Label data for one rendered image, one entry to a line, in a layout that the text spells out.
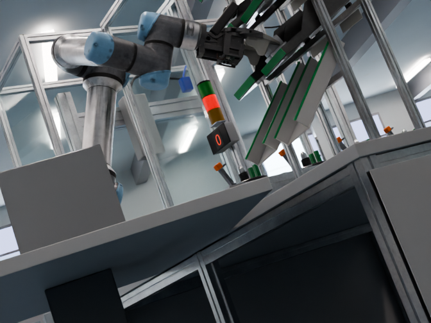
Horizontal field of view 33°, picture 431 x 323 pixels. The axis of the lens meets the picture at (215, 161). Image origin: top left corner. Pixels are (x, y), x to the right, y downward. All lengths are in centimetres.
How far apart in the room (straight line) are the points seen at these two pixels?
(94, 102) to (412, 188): 97
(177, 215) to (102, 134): 71
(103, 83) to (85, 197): 49
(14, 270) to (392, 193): 75
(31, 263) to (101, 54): 59
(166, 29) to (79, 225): 53
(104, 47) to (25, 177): 36
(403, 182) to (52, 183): 80
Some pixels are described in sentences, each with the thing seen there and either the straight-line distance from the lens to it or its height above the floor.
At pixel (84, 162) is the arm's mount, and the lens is 178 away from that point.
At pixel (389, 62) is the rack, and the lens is 204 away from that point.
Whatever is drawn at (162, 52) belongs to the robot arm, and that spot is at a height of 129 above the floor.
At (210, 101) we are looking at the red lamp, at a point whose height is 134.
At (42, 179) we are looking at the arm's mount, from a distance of 177.
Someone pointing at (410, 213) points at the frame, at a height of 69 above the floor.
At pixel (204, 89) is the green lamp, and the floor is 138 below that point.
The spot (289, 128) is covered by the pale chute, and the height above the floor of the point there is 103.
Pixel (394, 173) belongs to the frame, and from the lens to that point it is 155.
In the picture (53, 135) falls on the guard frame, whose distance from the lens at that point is 298.
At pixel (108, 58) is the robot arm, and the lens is 178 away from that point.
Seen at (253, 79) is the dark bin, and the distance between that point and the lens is 200.
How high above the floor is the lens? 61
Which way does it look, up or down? 12 degrees up
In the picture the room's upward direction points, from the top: 20 degrees counter-clockwise
